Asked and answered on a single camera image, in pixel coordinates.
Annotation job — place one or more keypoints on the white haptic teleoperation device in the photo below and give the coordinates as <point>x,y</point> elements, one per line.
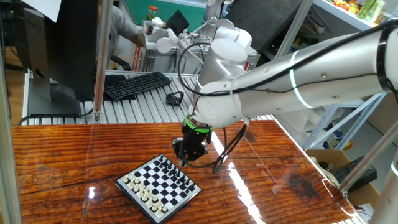
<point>161,42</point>

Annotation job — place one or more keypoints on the wood grain table mat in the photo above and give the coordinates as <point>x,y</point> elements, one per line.
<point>77,149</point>

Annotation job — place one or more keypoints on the white chess rook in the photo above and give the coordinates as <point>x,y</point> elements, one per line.
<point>125,180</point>
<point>160,212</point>

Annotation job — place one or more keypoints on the white chess knight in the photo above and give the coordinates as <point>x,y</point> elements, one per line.
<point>155,208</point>
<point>130,185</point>

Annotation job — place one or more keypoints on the black office chair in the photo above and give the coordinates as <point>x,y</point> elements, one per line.
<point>122,63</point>

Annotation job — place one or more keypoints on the black chess queen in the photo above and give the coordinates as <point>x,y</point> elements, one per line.
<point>174,170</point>

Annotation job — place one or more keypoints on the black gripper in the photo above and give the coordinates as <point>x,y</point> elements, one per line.
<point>196,143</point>

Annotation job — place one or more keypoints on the black Dell monitor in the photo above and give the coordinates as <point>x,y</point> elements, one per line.
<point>71,46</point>

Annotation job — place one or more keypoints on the black chess king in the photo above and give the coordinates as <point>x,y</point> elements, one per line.
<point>179,175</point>

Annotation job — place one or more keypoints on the black white magnetic chessboard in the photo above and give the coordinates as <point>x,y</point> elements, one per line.
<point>158,186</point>

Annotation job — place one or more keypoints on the white box red print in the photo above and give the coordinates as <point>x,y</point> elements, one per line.
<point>136,56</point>

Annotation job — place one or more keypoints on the white chess king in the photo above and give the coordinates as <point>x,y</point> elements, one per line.
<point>145,198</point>

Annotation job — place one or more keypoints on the white foam packaging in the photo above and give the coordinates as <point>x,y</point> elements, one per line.
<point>298,124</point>

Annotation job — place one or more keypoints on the colourful plastic bag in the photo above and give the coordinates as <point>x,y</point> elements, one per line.
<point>332,140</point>

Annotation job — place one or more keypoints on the grey robot column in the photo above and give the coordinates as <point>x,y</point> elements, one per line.
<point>213,9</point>

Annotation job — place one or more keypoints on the black folding phone stand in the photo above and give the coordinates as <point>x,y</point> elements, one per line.
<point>169,99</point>

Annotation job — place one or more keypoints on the person in grey shirt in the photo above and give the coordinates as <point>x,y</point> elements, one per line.
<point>122,25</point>

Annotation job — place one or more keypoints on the black electronic device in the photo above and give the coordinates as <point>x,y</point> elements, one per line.
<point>343,172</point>

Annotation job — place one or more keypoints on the white red paper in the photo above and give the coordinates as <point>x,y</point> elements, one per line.
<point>363,211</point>

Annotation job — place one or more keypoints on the aluminium equipment case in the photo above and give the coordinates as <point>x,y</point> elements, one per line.
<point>161,62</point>

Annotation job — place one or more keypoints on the black chess knight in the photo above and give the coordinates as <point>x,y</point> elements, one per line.
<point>165,162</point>
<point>188,183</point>

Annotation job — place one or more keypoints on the white chess queen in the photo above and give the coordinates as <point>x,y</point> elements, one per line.
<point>140,194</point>

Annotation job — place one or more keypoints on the white paper sheet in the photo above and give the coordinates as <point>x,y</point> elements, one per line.
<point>43,7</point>

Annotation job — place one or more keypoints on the yellow black tool pile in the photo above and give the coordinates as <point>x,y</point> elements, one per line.
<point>306,40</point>

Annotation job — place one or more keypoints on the colourful toy pile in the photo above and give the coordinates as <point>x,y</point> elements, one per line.
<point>345,4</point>

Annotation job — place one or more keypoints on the green bottle orange cap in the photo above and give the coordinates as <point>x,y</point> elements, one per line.
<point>151,12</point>

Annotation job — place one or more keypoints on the dark grey board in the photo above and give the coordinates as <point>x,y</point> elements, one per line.
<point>264,15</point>

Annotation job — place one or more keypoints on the brown cardboard box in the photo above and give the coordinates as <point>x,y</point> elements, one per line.
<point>363,196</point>

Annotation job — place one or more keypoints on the black chess bishop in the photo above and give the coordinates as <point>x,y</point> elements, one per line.
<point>170,166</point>
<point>183,179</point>

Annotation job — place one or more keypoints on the black tablet screen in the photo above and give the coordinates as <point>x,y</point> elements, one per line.
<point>178,21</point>

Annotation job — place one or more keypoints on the white chess bishop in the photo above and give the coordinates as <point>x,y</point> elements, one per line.
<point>135,189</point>
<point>150,203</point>

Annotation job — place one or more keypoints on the black computer keyboard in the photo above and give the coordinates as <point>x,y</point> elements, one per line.
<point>136,84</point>

